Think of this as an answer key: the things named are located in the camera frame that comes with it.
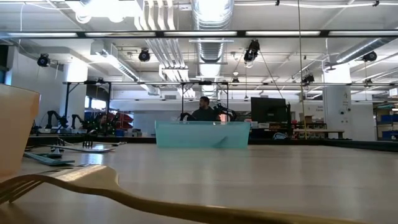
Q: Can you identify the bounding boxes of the gold fork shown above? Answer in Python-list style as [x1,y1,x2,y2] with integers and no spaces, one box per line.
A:
[0,164,371,224]

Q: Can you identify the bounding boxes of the white rectangular air duct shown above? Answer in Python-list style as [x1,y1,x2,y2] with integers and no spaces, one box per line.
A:
[89,42,141,82]

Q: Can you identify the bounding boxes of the white round column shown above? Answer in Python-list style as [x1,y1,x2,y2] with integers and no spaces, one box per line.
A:
[322,63,353,141]

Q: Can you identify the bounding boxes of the black monitor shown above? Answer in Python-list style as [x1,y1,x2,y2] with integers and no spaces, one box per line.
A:
[250,96,289,124]

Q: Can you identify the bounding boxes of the black station frame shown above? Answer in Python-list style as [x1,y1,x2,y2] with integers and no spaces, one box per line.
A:
[181,80,230,123]
[63,80,112,135]

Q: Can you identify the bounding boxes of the dark fork teal handle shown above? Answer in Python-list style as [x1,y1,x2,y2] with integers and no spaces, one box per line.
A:
[49,138,67,158]
[23,151,76,167]
[40,143,116,154]
[81,133,95,148]

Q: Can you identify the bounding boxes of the red storage bins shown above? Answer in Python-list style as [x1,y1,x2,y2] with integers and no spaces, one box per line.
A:
[108,111,135,130]

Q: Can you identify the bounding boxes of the orange plastic bin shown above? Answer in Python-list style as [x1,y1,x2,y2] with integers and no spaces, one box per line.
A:
[0,83,41,177]

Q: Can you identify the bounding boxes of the black overhead frame beam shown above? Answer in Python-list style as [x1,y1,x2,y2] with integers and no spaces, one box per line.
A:
[0,29,398,40]

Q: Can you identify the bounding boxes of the white ceiling pipes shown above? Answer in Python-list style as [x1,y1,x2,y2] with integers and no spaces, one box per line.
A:
[135,0,191,82]

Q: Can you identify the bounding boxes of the teal plastic bin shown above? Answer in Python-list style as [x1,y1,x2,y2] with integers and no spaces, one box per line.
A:
[154,120,251,149]

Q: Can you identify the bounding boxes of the silver slanted air duct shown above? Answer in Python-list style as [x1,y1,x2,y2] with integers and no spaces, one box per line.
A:
[335,36,398,65]

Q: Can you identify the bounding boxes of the silver round air duct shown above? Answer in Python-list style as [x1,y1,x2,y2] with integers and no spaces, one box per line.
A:
[190,0,234,99]

